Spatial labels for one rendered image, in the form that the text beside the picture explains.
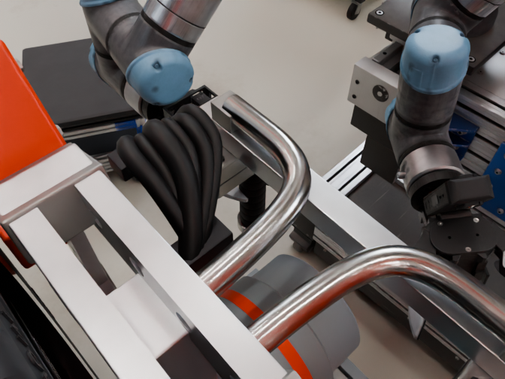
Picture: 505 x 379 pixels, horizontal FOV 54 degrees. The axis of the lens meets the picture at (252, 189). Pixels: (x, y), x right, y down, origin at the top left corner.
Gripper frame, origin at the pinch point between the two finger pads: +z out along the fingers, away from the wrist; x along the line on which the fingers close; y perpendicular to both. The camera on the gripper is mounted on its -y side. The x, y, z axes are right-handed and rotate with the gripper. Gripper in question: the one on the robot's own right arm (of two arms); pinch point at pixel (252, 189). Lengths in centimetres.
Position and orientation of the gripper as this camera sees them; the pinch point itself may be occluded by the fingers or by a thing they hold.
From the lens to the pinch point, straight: 65.3
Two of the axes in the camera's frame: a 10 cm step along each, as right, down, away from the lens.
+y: 0.0, -6.0, -8.0
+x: 7.5, -5.3, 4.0
